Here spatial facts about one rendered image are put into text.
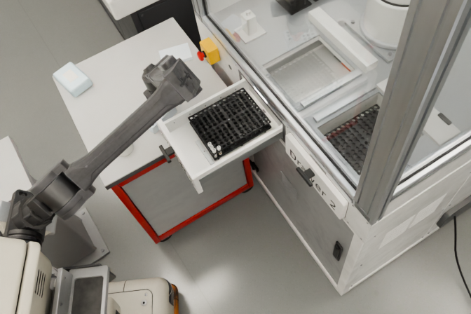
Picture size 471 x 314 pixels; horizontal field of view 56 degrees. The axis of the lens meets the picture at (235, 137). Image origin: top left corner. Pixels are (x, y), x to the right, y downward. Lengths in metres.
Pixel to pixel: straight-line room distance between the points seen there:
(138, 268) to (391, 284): 1.19
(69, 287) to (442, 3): 1.00
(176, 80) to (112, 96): 0.88
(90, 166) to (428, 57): 0.70
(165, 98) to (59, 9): 2.71
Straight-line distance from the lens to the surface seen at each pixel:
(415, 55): 0.73
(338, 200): 1.29
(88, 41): 3.28
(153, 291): 1.94
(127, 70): 1.90
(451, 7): 0.64
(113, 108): 1.79
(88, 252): 2.38
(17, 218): 1.12
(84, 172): 1.02
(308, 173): 1.34
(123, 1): 2.02
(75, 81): 1.89
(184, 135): 1.54
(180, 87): 0.98
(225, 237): 2.24
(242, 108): 1.49
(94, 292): 1.18
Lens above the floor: 2.10
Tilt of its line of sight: 57 degrees down
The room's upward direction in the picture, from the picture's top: 12 degrees counter-clockwise
